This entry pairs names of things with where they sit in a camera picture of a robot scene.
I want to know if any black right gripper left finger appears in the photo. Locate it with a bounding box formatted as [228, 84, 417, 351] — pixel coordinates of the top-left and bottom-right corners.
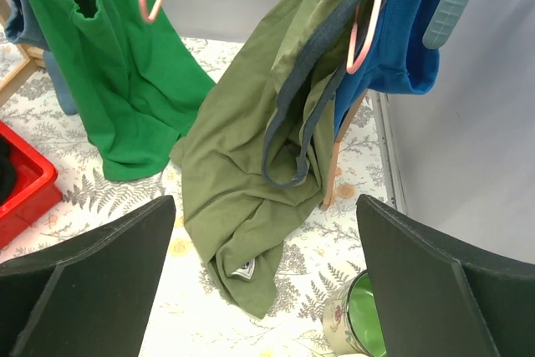
[1, 195, 176, 357]

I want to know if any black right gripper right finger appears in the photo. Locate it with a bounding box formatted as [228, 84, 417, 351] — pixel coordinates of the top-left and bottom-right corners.
[356, 195, 534, 357]

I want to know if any black tank top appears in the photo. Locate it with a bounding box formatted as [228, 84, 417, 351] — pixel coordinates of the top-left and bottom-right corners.
[0, 137, 17, 205]

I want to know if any bright green tank top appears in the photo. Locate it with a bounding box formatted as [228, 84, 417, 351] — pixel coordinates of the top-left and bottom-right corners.
[29, 0, 214, 181]

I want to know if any olive green tank top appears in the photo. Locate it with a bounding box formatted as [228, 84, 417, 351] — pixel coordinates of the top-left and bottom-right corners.
[171, 0, 372, 318]

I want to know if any royal blue tank top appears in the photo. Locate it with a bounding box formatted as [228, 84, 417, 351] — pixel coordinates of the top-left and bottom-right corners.
[334, 0, 440, 133]

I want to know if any pink hanger with olive top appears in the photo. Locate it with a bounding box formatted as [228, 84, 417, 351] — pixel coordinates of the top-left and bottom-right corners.
[346, 0, 383, 74]

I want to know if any grey blue tank top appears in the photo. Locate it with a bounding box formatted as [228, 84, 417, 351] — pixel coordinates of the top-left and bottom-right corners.
[5, 0, 78, 115]

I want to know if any green enamel mug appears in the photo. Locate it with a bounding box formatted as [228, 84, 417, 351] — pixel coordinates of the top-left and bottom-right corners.
[322, 270, 387, 357]

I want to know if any floral table mat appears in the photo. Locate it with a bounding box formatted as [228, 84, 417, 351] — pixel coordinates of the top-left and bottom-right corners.
[0, 24, 408, 357]

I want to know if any red plastic tray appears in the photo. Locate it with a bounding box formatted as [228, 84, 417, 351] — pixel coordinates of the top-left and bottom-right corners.
[1, 124, 63, 247]

